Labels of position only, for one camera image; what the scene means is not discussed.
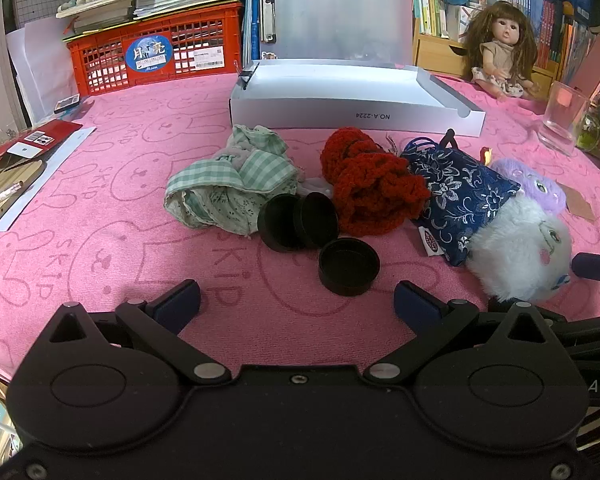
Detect green checked cloth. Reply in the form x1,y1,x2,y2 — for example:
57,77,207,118
164,125,301,236

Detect clear glass cup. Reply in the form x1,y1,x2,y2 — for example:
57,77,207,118
537,80,593,157

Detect white printed carton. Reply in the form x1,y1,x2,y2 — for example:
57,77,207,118
450,4,481,41

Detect red plastic crate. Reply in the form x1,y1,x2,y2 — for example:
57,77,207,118
65,2,246,97

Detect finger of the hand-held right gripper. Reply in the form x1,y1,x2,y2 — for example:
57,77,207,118
571,252,600,281
489,298,600,361

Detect purple plush toy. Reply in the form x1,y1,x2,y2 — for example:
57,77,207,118
490,157,568,216

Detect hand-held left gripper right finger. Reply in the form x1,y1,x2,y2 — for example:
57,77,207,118
363,281,564,386

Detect white plush toy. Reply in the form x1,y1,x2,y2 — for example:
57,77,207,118
467,195,573,303

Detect small green glass jar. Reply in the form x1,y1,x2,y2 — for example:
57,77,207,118
575,110,600,153

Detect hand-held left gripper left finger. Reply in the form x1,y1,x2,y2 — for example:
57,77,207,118
45,280,231,386

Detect brown paper tag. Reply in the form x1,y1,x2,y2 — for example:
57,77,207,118
562,192,598,223

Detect translucent clipboard case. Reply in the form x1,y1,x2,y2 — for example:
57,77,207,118
247,0,416,68

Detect shallow white cardboard box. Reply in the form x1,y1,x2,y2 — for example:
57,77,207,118
228,58,487,138

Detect black round cap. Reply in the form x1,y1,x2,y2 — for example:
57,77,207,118
318,238,381,297
256,194,306,253
292,192,340,250

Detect red knitted piece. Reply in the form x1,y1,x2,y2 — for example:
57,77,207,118
320,128,431,237

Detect red packet at left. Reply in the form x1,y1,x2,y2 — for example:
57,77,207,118
0,120,83,171

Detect grey gridded cutting mat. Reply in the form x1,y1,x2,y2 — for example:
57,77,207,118
12,0,101,31

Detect brown cardboard pieces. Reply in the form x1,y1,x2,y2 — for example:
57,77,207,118
0,160,48,241

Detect white card strip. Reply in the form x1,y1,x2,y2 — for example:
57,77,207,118
0,127,98,233

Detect navy floral drawstring pouch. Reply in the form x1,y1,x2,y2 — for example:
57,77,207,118
399,137,522,267

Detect brown-haired doll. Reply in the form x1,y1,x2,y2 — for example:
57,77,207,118
462,1,543,103

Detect white plastic sheets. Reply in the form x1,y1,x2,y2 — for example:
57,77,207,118
5,25,81,126

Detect row of upright books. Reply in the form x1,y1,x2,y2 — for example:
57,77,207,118
412,0,593,68

